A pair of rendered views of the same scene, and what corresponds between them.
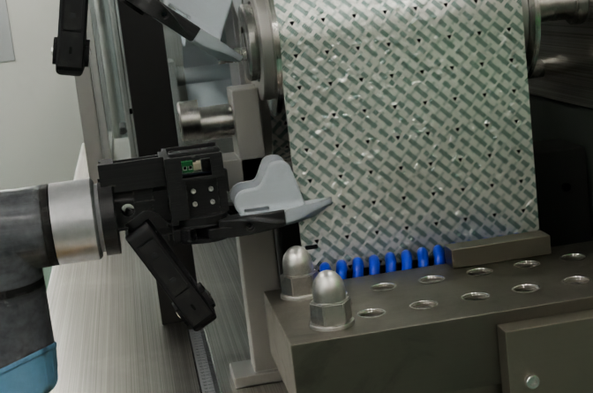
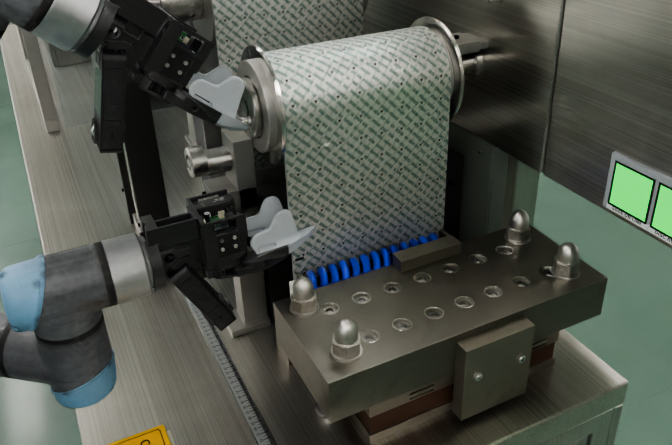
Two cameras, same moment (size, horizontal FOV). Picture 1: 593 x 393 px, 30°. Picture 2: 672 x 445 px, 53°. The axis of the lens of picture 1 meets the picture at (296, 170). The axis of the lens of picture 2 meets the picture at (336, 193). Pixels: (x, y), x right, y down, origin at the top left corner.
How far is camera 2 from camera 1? 42 cm
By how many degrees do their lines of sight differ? 25
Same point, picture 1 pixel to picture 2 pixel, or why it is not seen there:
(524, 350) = (476, 359)
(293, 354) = (329, 388)
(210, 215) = (234, 255)
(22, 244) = (91, 301)
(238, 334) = not seen: hidden behind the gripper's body
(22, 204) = (87, 270)
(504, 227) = (423, 227)
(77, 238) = (135, 290)
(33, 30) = not seen: outside the picture
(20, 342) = (92, 366)
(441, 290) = (406, 304)
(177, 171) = (212, 232)
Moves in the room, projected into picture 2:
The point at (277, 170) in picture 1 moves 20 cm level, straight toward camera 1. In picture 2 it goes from (282, 217) to (336, 315)
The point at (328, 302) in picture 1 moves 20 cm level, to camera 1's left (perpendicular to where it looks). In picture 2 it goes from (349, 344) to (163, 390)
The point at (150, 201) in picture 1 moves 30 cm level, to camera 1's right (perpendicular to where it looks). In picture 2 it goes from (187, 249) to (422, 203)
